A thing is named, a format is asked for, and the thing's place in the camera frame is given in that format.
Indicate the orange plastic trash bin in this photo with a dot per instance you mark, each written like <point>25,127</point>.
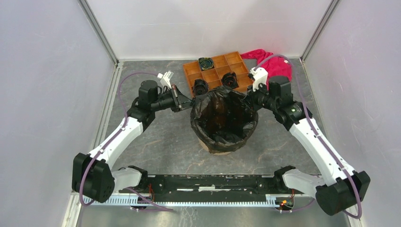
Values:
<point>213,152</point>

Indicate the black rolled bag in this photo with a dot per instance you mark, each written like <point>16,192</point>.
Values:
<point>230,80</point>
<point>200,87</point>

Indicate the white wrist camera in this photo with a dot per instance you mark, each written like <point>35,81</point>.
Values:
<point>165,79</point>
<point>259,76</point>

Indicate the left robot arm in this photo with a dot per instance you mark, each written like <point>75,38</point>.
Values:
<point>93,178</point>

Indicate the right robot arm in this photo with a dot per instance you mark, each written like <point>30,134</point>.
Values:
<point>339,188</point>

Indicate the aluminium rail frame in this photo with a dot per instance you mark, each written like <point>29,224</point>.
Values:
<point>127,209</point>

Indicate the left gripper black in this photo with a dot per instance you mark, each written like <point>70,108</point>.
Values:
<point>180,100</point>

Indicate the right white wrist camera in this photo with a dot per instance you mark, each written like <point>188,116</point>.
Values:
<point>259,76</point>

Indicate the red cloth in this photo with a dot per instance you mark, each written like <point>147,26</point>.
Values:
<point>276,66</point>

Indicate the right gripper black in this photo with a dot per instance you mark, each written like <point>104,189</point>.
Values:
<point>251,95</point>

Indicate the black rolled bag front left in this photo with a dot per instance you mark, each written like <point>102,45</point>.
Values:
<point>200,87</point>

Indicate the black trash bag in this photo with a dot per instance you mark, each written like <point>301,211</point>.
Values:
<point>223,119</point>

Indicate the black rolled bag centre right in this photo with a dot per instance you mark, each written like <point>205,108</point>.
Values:
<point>230,80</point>

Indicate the rolled bag with yellow-green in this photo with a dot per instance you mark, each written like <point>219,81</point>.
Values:
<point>206,63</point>

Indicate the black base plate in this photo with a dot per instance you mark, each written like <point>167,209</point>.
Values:
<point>211,188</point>

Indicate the orange compartment tray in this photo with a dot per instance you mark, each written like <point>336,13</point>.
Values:
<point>223,64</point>

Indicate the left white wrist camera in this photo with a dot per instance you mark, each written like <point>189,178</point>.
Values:
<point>165,79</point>

